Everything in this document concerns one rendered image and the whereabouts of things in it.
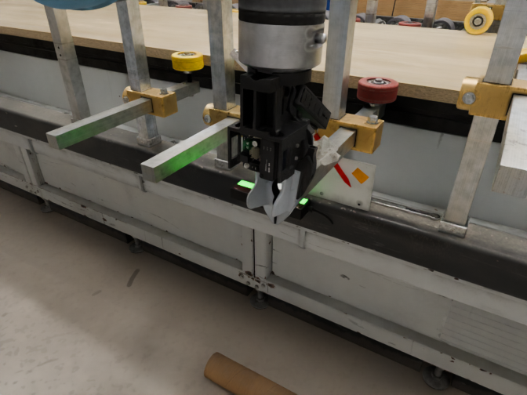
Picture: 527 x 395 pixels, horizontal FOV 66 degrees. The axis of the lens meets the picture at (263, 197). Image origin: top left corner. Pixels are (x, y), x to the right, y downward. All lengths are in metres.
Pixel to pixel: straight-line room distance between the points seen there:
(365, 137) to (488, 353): 0.78
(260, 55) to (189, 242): 1.24
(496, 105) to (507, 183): 0.26
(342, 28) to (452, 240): 0.41
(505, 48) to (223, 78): 0.50
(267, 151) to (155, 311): 1.21
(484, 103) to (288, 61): 0.36
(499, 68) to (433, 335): 0.85
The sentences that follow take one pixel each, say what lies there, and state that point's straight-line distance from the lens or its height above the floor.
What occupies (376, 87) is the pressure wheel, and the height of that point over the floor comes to 0.91.
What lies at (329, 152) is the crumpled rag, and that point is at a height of 0.88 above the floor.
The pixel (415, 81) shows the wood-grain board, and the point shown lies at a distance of 0.93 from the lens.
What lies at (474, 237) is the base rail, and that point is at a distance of 0.81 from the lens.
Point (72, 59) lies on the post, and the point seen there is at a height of 0.89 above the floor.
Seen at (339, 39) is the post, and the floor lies 1.01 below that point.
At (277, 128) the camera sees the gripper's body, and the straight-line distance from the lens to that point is 0.45.
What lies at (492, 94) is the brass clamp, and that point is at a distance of 0.69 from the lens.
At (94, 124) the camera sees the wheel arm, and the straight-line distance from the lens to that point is 0.91.
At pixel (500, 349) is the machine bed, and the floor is 0.24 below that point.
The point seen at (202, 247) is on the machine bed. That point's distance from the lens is 1.57.
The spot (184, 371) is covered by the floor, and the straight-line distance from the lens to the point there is 1.41.
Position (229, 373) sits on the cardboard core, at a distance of 1.29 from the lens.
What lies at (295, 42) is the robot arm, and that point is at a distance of 0.42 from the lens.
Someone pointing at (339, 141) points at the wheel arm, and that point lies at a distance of 0.70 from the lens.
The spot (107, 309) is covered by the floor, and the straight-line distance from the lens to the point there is 1.65.
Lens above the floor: 1.14
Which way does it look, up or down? 32 degrees down
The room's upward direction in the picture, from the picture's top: straight up
